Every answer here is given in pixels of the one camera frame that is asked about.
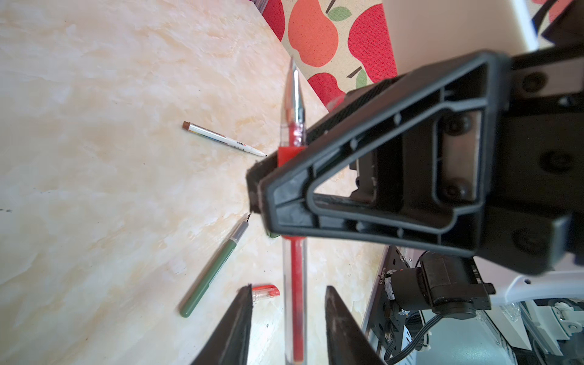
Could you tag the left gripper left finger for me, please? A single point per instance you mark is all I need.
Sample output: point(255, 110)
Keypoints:
point(229, 342)

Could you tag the red gel pen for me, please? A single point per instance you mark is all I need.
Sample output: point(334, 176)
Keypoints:
point(293, 135)

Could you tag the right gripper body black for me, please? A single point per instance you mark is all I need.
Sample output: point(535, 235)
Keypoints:
point(534, 208)

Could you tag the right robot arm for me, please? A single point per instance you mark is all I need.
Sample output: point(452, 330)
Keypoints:
point(538, 285)

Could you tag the green pen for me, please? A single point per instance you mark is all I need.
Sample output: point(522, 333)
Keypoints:
point(213, 268)

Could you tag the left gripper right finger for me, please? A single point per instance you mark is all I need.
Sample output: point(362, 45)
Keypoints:
point(346, 343)

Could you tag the clear red pen cap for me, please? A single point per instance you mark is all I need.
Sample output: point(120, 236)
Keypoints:
point(265, 292)

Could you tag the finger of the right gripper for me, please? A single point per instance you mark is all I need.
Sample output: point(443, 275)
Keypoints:
point(378, 175)
point(353, 101)

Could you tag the white pen brown end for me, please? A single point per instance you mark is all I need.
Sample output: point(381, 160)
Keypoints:
point(193, 128)

